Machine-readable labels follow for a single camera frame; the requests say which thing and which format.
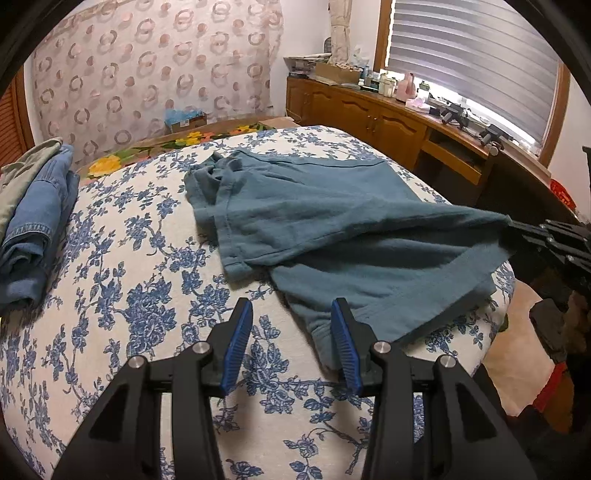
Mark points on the red paper item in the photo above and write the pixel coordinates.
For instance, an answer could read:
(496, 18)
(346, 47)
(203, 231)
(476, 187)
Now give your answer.
(561, 194)

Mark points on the yellow flower patterned blanket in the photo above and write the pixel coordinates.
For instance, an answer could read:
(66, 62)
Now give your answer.
(138, 150)

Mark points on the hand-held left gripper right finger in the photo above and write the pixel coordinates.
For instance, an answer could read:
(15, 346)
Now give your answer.
(344, 346)

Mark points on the black grey device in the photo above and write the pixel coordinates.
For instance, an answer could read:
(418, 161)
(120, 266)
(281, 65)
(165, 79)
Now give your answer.
(452, 114)
(493, 136)

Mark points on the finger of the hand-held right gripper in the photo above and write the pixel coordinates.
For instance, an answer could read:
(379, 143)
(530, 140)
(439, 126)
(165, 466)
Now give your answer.
(563, 263)
(568, 233)

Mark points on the open cardboard box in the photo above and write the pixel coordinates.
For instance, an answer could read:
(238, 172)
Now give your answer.
(334, 73)

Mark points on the pink bottle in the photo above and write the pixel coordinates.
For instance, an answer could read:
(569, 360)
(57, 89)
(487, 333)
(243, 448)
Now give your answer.
(406, 88)

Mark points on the teal blue t-shirt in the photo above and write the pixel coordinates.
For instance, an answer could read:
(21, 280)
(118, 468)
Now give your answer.
(346, 221)

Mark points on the row of small bottles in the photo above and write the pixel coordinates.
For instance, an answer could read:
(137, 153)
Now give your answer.
(381, 83)

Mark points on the stack of papers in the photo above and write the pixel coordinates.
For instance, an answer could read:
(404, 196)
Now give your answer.
(302, 63)

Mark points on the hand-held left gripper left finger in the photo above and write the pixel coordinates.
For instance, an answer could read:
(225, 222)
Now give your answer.
(235, 346)

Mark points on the beige lace curtain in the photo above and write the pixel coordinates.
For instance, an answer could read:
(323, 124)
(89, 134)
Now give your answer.
(341, 27)

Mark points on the wooden louvered door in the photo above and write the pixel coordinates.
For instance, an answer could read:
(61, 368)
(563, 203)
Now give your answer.
(11, 124)

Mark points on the cardboard box with blue packets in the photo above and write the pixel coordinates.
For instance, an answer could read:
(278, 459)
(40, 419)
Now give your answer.
(184, 121)

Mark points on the striped window blind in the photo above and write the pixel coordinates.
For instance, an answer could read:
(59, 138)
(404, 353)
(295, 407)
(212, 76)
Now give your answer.
(471, 55)

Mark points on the wooden cabinet counter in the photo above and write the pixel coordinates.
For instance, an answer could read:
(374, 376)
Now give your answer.
(369, 115)

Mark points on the folded blue denim jeans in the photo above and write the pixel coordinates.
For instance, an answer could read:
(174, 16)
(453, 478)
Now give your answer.
(37, 230)

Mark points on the blue floral white bedsheet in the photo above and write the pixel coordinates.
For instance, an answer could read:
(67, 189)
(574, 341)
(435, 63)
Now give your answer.
(138, 258)

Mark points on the folded grey-green garment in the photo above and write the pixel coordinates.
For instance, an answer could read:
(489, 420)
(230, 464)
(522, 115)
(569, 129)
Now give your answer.
(18, 175)

